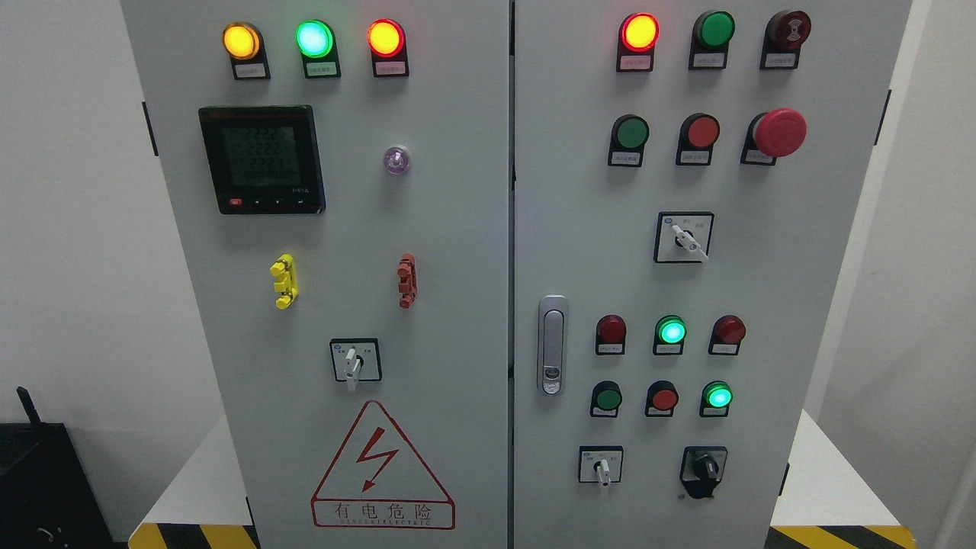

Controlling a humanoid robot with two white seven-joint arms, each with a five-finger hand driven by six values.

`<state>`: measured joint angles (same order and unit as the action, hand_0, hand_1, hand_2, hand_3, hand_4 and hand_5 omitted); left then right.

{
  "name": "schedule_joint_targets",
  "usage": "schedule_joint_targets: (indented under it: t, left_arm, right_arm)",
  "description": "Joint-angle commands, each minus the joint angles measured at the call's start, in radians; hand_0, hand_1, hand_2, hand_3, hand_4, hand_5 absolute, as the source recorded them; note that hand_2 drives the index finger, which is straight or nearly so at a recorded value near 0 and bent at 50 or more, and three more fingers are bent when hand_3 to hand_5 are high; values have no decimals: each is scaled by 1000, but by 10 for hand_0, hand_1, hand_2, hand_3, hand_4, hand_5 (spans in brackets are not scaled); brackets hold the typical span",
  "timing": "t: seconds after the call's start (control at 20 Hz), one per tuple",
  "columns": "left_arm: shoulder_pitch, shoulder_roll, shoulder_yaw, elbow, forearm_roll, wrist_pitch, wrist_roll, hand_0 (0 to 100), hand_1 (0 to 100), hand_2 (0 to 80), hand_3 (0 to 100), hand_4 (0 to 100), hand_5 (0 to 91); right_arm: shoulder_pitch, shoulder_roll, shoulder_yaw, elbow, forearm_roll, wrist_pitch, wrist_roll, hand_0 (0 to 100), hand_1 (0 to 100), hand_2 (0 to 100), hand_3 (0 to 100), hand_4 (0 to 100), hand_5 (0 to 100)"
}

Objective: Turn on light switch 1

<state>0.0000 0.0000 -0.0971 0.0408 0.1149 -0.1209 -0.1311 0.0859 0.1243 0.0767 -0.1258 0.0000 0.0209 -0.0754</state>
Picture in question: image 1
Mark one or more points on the dark red indicator right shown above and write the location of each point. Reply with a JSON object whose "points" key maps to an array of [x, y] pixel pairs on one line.
{"points": [[727, 335]]}

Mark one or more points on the white platform with hazard stripes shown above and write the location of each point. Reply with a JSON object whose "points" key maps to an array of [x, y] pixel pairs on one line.
{"points": [[824, 504]]}

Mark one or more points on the lit green indicator middle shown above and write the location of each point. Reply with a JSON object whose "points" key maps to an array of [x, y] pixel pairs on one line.
{"points": [[669, 336]]}

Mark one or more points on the green push button second row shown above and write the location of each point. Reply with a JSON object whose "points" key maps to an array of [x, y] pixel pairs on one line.
{"points": [[627, 140]]}

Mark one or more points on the red terminal connector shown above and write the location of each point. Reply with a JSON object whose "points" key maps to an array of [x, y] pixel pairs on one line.
{"points": [[407, 286]]}

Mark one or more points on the red push button second row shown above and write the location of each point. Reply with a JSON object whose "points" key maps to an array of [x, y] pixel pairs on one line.
{"points": [[697, 136]]}

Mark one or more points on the yellow indicator light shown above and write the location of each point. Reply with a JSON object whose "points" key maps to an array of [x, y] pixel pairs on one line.
{"points": [[246, 49]]}

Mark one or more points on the red push button lower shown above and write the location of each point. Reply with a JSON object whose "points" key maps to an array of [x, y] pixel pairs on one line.
{"points": [[661, 399]]}

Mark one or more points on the grey right cabinet door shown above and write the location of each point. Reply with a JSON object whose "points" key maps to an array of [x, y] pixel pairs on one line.
{"points": [[587, 231]]}

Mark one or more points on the white rotary switch upper right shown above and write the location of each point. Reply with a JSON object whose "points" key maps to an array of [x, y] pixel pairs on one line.
{"points": [[683, 237]]}

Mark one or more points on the green push button top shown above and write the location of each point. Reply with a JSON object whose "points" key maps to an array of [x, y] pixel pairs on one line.
{"points": [[711, 34]]}

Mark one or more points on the grey cabinet door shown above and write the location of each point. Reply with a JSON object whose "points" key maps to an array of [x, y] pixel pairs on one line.
{"points": [[445, 359], [587, 231]]}

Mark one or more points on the black box with antenna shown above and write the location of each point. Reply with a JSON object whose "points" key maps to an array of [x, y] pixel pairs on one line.
{"points": [[46, 500]]}

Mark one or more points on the silver door handle lock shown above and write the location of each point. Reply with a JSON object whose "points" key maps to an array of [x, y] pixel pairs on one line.
{"points": [[551, 340]]}

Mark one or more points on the green indicator light top left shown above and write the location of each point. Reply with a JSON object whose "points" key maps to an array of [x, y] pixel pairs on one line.
{"points": [[317, 45]]}

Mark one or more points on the red high voltage warning sticker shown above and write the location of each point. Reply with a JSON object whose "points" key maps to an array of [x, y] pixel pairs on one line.
{"points": [[377, 479]]}

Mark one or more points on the yellow terminal connector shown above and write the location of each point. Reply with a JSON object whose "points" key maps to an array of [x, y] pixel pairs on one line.
{"points": [[285, 282]]}

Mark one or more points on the black digital power meter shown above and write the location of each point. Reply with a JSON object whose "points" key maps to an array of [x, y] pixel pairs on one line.
{"points": [[263, 159]]}

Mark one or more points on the black knob selector switch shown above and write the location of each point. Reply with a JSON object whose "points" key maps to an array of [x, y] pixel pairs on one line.
{"points": [[702, 469]]}

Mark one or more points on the red indicator light top left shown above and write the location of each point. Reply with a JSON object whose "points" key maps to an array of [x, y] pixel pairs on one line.
{"points": [[387, 42]]}

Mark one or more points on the dark red indicator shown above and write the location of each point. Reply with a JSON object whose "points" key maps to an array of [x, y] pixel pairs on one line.
{"points": [[727, 335], [611, 331]]}

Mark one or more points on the white rotary switch lower right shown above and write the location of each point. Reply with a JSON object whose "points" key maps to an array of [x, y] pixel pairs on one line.
{"points": [[600, 464]]}

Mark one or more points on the grey left cabinet door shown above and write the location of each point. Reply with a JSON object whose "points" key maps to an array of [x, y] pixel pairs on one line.
{"points": [[445, 359]]}

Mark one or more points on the white rotary selector switch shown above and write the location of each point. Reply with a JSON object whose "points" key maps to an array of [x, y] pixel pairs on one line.
{"points": [[356, 361]]}

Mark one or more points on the lit green push button lower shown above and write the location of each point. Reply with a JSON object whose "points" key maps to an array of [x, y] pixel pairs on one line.
{"points": [[715, 399]]}

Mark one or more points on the red indicator light right door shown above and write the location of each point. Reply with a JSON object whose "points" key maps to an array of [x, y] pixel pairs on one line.
{"points": [[637, 38]]}

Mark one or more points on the red emergency stop button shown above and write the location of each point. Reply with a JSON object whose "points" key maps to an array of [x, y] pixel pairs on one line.
{"points": [[773, 135]]}

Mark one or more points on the dark red buzzer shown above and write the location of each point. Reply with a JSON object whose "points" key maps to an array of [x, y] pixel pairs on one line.
{"points": [[785, 34]]}

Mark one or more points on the dark red indicator left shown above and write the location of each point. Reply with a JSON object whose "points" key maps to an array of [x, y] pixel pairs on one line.
{"points": [[611, 331]]}

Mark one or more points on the clear white indicator lamp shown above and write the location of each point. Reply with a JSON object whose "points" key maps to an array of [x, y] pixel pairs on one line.
{"points": [[397, 160]]}

